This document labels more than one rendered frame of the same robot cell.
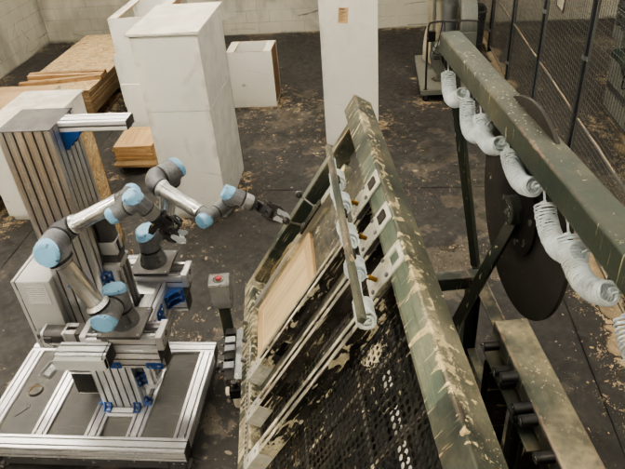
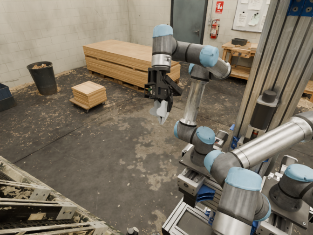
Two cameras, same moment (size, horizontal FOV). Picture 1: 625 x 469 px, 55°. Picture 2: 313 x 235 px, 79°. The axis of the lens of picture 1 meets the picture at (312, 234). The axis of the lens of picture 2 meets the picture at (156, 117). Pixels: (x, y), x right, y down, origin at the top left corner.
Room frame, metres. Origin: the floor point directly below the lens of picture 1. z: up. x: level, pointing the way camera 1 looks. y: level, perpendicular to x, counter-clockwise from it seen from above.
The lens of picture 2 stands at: (2.49, 0.03, 1.98)
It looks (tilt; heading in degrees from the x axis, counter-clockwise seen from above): 34 degrees down; 120
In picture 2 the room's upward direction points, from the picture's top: straight up
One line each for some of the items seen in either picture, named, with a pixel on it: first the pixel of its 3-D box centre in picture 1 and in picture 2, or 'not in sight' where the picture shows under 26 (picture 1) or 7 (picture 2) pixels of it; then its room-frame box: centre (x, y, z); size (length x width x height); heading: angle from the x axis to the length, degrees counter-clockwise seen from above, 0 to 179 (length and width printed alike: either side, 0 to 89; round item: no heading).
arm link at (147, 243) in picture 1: (148, 236); (298, 179); (2.80, 0.91, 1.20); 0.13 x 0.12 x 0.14; 141
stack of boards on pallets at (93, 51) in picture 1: (91, 74); not in sight; (8.61, 2.98, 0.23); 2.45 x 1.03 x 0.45; 173
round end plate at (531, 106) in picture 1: (514, 209); not in sight; (1.80, -0.73, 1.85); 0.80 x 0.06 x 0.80; 1
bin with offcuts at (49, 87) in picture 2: not in sight; (44, 78); (-1.75, 2.31, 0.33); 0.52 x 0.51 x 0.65; 173
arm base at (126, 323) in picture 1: (122, 314); (202, 153); (2.30, 0.98, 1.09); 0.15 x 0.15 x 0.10
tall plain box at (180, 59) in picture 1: (194, 113); not in sight; (5.28, 0.99, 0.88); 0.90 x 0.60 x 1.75; 173
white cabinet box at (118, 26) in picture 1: (152, 40); not in sight; (7.05, 1.65, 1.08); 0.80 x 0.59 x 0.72; 173
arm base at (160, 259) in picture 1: (152, 254); (288, 192); (2.79, 0.91, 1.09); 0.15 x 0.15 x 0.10
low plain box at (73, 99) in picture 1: (46, 154); not in sight; (5.53, 2.57, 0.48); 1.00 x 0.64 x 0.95; 173
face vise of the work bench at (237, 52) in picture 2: not in sight; (239, 57); (1.98, 4.83, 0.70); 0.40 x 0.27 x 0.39; 173
